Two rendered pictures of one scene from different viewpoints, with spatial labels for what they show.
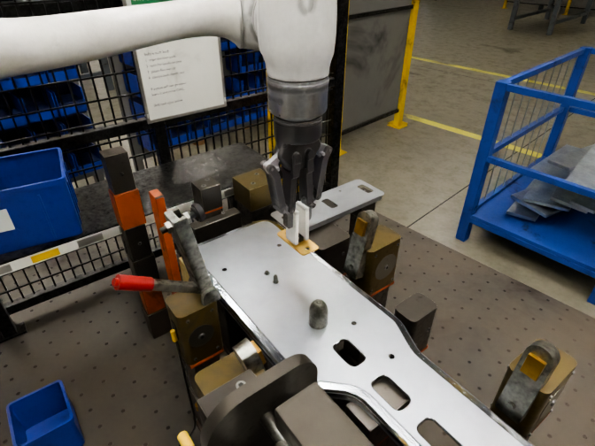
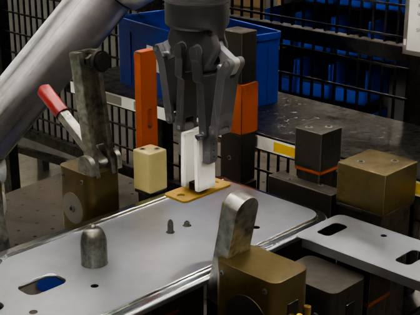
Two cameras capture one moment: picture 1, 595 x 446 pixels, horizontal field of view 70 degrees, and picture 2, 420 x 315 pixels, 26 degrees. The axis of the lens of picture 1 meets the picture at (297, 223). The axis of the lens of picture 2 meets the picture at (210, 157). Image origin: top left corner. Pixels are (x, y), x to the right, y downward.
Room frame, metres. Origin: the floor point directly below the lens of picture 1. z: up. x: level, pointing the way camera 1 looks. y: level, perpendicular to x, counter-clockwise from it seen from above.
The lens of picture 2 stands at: (0.48, -1.04, 1.49)
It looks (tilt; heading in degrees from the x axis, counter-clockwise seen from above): 19 degrees down; 81
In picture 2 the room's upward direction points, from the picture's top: straight up
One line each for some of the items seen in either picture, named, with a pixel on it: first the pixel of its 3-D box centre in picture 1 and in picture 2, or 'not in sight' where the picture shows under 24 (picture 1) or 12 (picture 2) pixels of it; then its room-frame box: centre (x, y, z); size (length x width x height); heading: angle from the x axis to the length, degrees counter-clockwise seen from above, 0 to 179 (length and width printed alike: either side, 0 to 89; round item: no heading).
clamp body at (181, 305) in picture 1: (197, 372); (88, 275); (0.49, 0.18, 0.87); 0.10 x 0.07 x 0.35; 127
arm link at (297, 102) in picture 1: (297, 95); not in sight; (0.63, 0.00, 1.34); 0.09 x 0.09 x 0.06
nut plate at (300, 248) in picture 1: (297, 238); (198, 185); (0.63, 0.00, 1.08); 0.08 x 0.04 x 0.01; 37
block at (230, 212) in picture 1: (221, 267); (301, 272); (0.81, 0.19, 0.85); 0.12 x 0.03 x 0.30; 127
